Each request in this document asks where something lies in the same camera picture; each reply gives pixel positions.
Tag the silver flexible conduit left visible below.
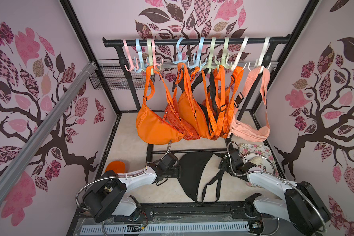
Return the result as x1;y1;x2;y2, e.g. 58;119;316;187
75;140;172;211

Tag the silver flexible conduit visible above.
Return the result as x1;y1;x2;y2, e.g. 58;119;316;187
226;141;328;228
75;140;172;211

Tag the green hook left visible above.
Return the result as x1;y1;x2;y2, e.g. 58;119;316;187
146;38;154;75

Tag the orange bag with black straps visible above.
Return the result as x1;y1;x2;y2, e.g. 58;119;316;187
136;66;185;145

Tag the floral placemat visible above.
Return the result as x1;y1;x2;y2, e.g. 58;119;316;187
240;144;279;176

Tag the green hook middle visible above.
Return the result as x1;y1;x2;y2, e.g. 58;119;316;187
205;37;216;73

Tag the pink fanny pack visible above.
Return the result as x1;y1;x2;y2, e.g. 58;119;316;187
228;66;270;142

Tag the white patterned plate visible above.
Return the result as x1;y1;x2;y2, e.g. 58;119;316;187
244;153;276;174

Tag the silver flexible conduit right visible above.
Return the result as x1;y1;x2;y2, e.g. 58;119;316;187
226;141;328;228

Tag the dark grey clothes rack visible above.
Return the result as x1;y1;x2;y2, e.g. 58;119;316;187
102;33;292;172

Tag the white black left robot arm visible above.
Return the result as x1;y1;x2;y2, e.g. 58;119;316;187
80;152;180;223

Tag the white slotted cable duct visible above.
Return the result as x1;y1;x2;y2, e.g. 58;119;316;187
79;222;250;236

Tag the white hook right end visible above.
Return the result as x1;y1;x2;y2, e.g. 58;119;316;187
255;37;270;74

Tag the aluminium rail left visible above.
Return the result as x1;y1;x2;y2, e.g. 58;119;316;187
0;62;96;206

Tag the blue hook left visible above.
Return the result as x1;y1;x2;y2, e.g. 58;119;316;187
135;38;144;73

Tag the green hook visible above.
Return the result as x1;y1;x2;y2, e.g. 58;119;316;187
205;37;216;73
146;38;154;75
215;37;232;69

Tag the green hook right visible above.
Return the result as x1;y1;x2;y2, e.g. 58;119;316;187
215;37;232;69

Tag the pink hook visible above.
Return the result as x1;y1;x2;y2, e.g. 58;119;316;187
123;40;135;72
151;38;163;71

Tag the orange bag bottom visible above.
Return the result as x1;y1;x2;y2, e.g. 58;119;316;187
178;63;222;140

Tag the blue hook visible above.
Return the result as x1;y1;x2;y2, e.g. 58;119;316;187
188;37;207;70
173;37;188;65
135;38;144;73

